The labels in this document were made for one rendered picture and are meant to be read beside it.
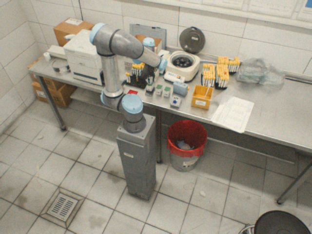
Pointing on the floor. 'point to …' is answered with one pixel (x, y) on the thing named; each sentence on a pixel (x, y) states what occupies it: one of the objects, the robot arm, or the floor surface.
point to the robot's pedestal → (138, 165)
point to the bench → (292, 140)
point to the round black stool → (277, 224)
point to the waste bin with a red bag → (185, 126)
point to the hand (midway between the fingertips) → (149, 83)
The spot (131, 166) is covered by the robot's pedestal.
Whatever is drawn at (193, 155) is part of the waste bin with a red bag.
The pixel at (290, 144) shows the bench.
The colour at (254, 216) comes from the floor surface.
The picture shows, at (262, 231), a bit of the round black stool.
